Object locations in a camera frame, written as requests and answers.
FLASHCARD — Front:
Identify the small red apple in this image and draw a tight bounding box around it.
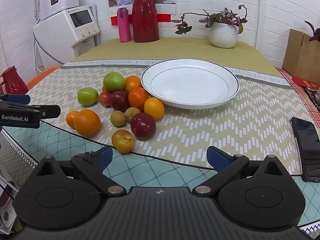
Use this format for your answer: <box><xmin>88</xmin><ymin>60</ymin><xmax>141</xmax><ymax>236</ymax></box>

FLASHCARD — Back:
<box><xmin>98</xmin><ymin>91</ymin><xmax>112</xmax><ymax>107</ymax></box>

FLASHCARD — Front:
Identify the black phone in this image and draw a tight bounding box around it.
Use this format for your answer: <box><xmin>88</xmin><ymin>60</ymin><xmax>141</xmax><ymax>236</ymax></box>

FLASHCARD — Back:
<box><xmin>290</xmin><ymin>117</ymin><xmax>320</xmax><ymax>182</ymax></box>

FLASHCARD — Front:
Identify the potted plant white pot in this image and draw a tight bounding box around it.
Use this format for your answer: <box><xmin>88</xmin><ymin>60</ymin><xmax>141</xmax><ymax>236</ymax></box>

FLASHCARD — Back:
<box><xmin>171</xmin><ymin>4</ymin><xmax>248</xmax><ymax>48</ymax></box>

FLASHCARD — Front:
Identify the white plate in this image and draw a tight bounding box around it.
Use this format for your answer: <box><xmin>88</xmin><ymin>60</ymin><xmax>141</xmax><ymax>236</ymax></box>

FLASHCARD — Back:
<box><xmin>140</xmin><ymin>59</ymin><xmax>240</xmax><ymax>110</ymax></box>

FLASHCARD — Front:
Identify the white wall conduit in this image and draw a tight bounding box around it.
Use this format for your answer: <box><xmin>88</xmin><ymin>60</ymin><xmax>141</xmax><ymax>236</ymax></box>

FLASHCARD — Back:
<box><xmin>255</xmin><ymin>0</ymin><xmax>262</xmax><ymax>47</ymax></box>

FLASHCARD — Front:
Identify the small green apple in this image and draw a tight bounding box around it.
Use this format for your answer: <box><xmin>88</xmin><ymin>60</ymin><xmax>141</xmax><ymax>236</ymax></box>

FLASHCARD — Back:
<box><xmin>77</xmin><ymin>87</ymin><xmax>99</xmax><ymax>106</ymax></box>

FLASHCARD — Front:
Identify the red pitcher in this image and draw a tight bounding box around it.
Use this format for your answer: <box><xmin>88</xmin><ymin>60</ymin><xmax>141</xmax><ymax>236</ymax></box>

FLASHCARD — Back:
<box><xmin>0</xmin><ymin>66</ymin><xmax>29</xmax><ymax>95</ymax></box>

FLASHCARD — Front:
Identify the purple leaf plant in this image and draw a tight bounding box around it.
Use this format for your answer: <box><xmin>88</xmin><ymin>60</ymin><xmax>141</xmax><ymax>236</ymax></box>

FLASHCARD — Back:
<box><xmin>304</xmin><ymin>21</ymin><xmax>320</xmax><ymax>42</ymax></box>

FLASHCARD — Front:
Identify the yellow orange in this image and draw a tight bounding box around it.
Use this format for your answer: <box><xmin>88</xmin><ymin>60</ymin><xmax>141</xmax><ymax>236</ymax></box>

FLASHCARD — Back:
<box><xmin>144</xmin><ymin>97</ymin><xmax>165</xmax><ymax>120</ymax></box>

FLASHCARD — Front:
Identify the pink bottle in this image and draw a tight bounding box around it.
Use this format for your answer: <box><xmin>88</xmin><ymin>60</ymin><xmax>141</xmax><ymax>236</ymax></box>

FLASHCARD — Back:
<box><xmin>117</xmin><ymin>7</ymin><xmax>131</xmax><ymax>43</ymax></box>

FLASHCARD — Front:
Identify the red thermos jug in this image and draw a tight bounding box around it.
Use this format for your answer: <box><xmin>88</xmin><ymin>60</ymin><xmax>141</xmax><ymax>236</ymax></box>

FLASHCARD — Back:
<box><xmin>132</xmin><ymin>0</ymin><xmax>160</xmax><ymax>43</ymax></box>

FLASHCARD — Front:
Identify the white water dispenser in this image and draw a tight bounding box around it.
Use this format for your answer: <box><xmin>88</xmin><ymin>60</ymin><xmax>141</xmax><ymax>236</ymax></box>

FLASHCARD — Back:
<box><xmin>33</xmin><ymin>4</ymin><xmax>100</xmax><ymax>69</ymax></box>

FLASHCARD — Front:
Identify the red plaid cloth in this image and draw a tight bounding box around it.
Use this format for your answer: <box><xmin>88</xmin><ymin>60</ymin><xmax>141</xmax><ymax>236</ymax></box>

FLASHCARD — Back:
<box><xmin>276</xmin><ymin>67</ymin><xmax>320</xmax><ymax>130</ymax></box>

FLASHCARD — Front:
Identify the dark red plum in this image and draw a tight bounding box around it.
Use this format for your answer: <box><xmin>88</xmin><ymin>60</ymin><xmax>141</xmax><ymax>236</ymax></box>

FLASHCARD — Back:
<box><xmin>130</xmin><ymin>112</ymin><xmax>157</xmax><ymax>140</ymax></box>
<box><xmin>110</xmin><ymin>90</ymin><xmax>130</xmax><ymax>112</ymax></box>

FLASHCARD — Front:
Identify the grey hose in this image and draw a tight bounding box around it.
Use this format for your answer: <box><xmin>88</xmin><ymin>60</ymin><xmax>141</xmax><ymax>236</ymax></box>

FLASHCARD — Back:
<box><xmin>35</xmin><ymin>0</ymin><xmax>43</xmax><ymax>20</ymax></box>

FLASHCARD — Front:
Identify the orange chair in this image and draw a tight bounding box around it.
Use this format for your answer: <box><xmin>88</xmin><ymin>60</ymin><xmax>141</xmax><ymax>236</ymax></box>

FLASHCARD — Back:
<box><xmin>26</xmin><ymin>65</ymin><xmax>62</xmax><ymax>90</ymax></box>

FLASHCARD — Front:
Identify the red wall strip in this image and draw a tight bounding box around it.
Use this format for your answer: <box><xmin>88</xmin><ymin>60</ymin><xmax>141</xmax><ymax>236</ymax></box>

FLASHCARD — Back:
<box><xmin>111</xmin><ymin>14</ymin><xmax>172</xmax><ymax>26</ymax></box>

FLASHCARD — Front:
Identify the red packet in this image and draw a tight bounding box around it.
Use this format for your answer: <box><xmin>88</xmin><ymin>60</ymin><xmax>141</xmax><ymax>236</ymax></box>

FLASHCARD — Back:
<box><xmin>292</xmin><ymin>76</ymin><xmax>320</xmax><ymax>90</ymax></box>

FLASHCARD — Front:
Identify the large green apple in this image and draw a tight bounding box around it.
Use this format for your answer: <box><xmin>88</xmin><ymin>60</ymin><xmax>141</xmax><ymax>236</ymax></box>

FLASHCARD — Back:
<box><xmin>103</xmin><ymin>72</ymin><xmax>126</xmax><ymax>92</ymax></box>

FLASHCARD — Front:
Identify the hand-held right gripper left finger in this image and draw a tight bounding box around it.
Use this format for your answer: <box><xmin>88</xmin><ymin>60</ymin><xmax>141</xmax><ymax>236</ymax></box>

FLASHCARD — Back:
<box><xmin>34</xmin><ymin>146</ymin><xmax>127</xmax><ymax>197</ymax></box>

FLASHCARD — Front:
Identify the dark orange tangerine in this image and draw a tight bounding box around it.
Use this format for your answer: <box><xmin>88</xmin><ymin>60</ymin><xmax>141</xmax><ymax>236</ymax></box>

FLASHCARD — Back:
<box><xmin>128</xmin><ymin>87</ymin><xmax>150</xmax><ymax>111</ymax></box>

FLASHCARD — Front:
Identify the olive green table mat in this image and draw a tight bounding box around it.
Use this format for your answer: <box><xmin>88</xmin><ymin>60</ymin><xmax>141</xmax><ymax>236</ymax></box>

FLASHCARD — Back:
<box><xmin>67</xmin><ymin>37</ymin><xmax>284</xmax><ymax>78</ymax></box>

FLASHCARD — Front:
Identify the brown cardboard box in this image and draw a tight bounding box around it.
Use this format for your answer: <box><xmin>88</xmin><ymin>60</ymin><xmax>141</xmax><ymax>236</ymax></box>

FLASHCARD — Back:
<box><xmin>282</xmin><ymin>29</ymin><xmax>320</xmax><ymax>85</ymax></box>

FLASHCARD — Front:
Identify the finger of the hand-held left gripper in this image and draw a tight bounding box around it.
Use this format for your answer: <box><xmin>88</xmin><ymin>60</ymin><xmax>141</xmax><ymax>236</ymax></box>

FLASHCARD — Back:
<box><xmin>0</xmin><ymin>102</ymin><xmax>61</xmax><ymax>129</ymax></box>
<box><xmin>0</xmin><ymin>94</ymin><xmax>31</xmax><ymax>105</ymax></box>

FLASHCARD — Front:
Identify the big orange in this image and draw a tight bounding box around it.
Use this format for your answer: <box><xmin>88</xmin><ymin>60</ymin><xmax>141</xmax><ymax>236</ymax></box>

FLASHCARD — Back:
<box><xmin>74</xmin><ymin>109</ymin><xmax>102</xmax><ymax>138</ymax></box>

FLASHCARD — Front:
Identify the yellow red plum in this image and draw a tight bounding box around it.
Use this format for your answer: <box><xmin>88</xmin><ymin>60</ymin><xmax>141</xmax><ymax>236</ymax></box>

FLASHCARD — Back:
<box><xmin>111</xmin><ymin>129</ymin><xmax>135</xmax><ymax>154</ymax></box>

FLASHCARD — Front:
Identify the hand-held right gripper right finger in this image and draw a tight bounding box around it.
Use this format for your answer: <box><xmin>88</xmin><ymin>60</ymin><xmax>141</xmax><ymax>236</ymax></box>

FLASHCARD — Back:
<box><xmin>192</xmin><ymin>145</ymin><xmax>292</xmax><ymax>197</ymax></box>

